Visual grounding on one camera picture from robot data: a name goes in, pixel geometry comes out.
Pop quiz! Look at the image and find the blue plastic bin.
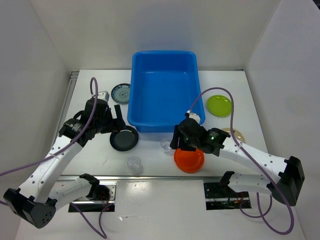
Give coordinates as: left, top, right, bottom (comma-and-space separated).
127, 50, 206, 133

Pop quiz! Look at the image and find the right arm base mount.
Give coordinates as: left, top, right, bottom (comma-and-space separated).
203, 182, 252, 211

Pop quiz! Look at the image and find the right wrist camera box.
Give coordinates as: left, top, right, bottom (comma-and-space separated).
185, 110, 201, 124

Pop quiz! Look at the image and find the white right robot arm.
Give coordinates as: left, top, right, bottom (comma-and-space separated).
170, 117, 305, 206

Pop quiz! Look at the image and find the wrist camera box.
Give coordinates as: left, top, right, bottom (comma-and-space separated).
97, 90, 110, 102
185, 110, 201, 124

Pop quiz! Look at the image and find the black round plate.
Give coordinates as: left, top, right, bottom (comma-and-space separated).
109, 126, 139, 152

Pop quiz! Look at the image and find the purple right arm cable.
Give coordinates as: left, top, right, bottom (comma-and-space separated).
186, 87, 295, 235

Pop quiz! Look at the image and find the clear plastic cup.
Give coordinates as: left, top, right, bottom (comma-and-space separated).
127, 156, 144, 175
160, 139, 172, 154

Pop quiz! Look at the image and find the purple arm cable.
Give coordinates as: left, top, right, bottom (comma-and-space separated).
0, 77, 108, 240
186, 87, 295, 235

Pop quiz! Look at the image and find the blue patterned ceramic plate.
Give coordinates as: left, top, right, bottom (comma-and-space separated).
111, 83, 131, 105

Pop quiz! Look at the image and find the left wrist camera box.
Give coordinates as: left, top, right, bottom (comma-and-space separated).
97, 90, 110, 102

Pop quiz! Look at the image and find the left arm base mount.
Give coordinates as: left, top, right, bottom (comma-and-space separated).
72, 181, 117, 213

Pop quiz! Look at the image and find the aluminium frame rail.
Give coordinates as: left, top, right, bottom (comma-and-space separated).
49, 71, 261, 183

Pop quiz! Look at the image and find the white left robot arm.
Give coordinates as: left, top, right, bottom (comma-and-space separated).
3, 98, 125, 229

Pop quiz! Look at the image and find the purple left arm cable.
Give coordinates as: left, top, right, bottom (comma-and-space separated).
0, 77, 108, 240

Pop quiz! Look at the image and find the lime green plate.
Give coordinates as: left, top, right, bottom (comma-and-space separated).
206, 95, 232, 118

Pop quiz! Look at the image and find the beige plate right side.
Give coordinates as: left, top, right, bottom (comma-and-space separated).
222, 127, 246, 143

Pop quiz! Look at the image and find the orange round plate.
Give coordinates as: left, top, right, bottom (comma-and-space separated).
173, 149, 205, 174

